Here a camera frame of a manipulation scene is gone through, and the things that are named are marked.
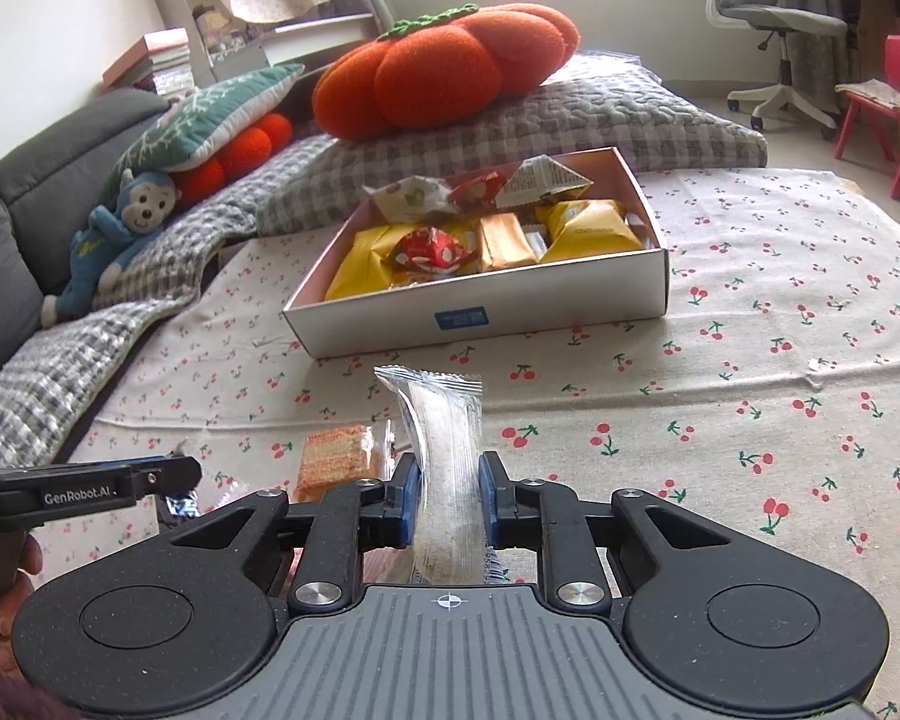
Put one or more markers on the white shelf unit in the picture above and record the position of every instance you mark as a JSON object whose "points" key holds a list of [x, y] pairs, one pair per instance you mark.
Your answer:
{"points": [[230, 37]]}

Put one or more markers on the green leaf pattern pillow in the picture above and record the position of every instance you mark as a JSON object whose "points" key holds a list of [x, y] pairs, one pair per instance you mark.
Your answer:
{"points": [[192, 131]]}

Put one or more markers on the red white snack packet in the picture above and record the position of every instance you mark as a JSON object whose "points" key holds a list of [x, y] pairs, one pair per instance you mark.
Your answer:
{"points": [[431, 252]]}

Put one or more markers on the yellow snack bag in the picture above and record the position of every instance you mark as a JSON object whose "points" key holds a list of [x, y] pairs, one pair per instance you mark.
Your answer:
{"points": [[578, 229], [367, 268]]}

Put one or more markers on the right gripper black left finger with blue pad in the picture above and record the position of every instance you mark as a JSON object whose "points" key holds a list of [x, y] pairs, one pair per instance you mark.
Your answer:
{"points": [[334, 534]]}

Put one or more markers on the white green leaf snack packet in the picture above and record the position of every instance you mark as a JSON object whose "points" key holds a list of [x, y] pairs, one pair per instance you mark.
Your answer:
{"points": [[412, 199]]}

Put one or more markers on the dark grey sofa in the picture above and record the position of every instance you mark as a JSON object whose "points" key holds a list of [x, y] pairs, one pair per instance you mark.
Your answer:
{"points": [[48, 185]]}

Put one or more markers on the white text-printed snack pack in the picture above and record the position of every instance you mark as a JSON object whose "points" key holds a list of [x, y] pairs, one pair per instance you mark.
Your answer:
{"points": [[541, 179]]}

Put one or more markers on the grey checkered quilt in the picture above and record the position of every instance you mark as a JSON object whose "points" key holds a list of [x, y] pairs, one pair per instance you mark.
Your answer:
{"points": [[51, 387]]}

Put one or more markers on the clear grey speckled snack packet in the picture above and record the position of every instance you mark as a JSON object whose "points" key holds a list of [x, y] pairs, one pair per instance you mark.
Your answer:
{"points": [[442, 413]]}

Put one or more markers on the orange wafer clear packet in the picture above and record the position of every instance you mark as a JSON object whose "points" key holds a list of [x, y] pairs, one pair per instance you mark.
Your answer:
{"points": [[342, 454]]}

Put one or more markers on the small red triangular packet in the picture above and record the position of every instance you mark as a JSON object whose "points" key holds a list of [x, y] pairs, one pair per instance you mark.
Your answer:
{"points": [[477, 195]]}

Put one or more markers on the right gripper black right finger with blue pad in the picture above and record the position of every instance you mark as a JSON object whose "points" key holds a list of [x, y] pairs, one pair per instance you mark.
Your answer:
{"points": [[564, 532]]}

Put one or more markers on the gold foil snack bar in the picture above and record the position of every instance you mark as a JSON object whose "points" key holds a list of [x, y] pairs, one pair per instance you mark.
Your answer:
{"points": [[503, 244]]}

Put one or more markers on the wooden desk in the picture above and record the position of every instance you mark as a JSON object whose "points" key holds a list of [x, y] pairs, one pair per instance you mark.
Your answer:
{"points": [[869, 23]]}

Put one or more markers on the person's left hand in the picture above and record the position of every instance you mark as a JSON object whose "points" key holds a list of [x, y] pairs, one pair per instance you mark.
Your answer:
{"points": [[30, 564]]}

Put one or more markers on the blue white candy packet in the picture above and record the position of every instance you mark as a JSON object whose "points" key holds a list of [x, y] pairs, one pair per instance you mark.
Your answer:
{"points": [[173, 511]]}

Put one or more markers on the small red pumpkin cushion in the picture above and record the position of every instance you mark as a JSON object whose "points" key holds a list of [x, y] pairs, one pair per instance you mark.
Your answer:
{"points": [[247, 151]]}

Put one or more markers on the stack of books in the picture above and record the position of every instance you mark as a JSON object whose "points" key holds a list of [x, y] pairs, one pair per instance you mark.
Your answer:
{"points": [[159, 62]]}

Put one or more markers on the blue monkey plush toy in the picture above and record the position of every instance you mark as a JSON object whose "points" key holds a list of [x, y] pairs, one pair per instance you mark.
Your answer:
{"points": [[108, 244]]}

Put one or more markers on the white office chair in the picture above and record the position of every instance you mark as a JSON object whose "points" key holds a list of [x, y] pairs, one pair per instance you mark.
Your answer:
{"points": [[777, 23]]}

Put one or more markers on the orange pumpkin plush cushion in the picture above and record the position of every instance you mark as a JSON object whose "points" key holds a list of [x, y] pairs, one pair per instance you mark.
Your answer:
{"points": [[440, 69]]}

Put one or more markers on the white open cardboard box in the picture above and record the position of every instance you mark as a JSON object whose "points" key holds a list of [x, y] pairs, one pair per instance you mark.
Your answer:
{"points": [[631, 286]]}

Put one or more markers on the cherry print bed sheet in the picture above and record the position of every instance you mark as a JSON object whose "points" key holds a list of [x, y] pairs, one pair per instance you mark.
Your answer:
{"points": [[767, 398]]}

